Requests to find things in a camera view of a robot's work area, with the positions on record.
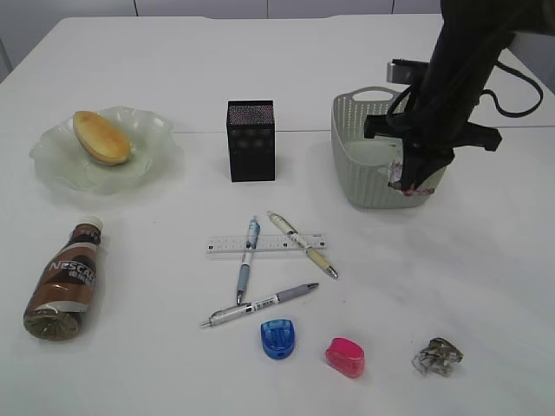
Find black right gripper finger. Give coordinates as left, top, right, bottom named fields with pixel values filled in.
left=401, top=151, right=451, bottom=191

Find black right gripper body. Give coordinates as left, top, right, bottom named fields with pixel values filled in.
left=363, top=115, right=502, bottom=164

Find pink white paper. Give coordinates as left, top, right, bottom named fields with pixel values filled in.
left=388, top=159, right=435, bottom=197

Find grey paper ball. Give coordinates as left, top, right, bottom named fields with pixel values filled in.
left=411, top=337, right=464, bottom=377

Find pink pencil sharpener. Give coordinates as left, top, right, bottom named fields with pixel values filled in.
left=325, top=337, right=365, bottom=378

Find yellow bread loaf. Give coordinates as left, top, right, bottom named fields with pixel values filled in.
left=73, top=111, right=131, bottom=166

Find brown Nescafe coffee bottle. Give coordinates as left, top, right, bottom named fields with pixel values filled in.
left=23, top=216, right=103, bottom=341

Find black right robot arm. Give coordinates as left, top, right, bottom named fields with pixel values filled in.
left=364, top=1, right=554, bottom=195

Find light green plastic basket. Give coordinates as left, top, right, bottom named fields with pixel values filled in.
left=331, top=87, right=446, bottom=209

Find beige patterned ballpoint pen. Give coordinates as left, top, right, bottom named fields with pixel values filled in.
left=267, top=211, right=339, bottom=280

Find black mesh pen holder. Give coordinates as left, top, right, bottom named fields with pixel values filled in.
left=226, top=101, right=276, bottom=182

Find blue grip ballpoint pen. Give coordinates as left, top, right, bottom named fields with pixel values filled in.
left=236, top=216, right=260, bottom=305

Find blue pencil sharpener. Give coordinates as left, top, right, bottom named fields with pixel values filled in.
left=260, top=319, right=296, bottom=360

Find grey grip ballpoint pen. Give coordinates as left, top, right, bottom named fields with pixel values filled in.
left=200, top=283, right=319, bottom=328

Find translucent green wavy plate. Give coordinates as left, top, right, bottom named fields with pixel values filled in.
left=29, top=107, right=178, bottom=194

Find transparent plastic ruler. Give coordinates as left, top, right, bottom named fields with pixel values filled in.
left=206, top=235, right=304, bottom=255

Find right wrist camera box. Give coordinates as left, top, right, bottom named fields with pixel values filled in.
left=386, top=59, right=429, bottom=85

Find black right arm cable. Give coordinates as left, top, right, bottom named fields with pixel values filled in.
left=478, top=61, right=544, bottom=117

